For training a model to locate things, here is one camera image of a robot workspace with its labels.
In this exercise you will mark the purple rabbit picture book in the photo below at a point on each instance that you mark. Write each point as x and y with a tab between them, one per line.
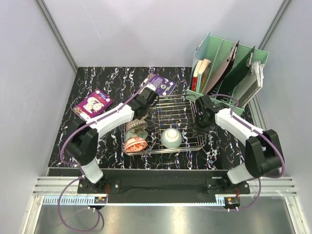
93	105

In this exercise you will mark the aluminium frame rail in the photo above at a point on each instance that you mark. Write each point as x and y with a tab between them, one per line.
67	191

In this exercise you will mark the dark green clipboard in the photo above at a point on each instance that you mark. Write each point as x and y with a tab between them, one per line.
237	74

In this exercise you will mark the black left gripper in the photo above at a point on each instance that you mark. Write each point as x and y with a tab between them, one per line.
135	98

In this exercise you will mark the red white floral bowl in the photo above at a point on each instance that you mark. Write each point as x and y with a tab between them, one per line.
135	144

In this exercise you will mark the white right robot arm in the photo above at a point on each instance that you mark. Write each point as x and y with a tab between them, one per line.
263	153

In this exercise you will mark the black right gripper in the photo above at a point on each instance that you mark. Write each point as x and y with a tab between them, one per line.
198	131

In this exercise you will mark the red spine book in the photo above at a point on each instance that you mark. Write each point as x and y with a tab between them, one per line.
194	83

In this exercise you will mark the dark purple paperback book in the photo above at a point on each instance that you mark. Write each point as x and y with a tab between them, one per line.
162	86

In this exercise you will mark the cream paperback book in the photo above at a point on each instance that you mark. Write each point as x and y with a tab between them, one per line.
202	72

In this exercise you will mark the pink clipboard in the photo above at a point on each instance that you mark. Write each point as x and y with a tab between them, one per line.
222	64

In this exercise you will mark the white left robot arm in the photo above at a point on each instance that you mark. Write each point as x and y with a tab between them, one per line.
82	143

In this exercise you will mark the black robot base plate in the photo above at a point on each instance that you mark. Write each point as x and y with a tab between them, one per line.
161	187

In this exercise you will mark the teal bird patterned bowl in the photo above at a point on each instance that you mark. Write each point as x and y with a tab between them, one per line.
136	132

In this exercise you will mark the wire dish rack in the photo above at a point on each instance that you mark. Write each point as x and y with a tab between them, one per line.
174	111

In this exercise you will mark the mint green file organizer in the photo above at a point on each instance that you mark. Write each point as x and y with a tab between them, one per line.
216	49

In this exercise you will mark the pale green upturned bowl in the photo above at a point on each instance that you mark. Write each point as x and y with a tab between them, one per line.
171	138

